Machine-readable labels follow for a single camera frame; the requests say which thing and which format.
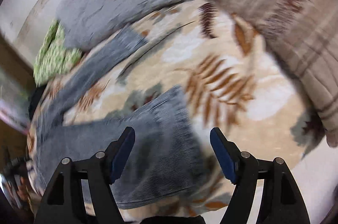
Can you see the green patterned quilt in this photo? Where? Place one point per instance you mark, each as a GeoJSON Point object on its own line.
{"type": "Point", "coordinates": [54, 58]}

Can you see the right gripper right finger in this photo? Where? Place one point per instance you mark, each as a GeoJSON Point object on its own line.
{"type": "Point", "coordinates": [281, 201]}

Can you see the striped floral beige pillow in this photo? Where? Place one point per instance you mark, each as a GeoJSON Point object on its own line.
{"type": "Point", "coordinates": [303, 34]}

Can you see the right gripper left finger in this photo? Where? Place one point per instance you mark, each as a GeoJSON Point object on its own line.
{"type": "Point", "coordinates": [79, 191]}

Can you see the leaf pattern fleece blanket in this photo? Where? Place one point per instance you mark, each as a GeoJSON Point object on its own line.
{"type": "Point", "coordinates": [173, 76]}

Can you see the grey denim pants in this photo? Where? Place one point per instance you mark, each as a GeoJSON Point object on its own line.
{"type": "Point", "coordinates": [150, 153]}

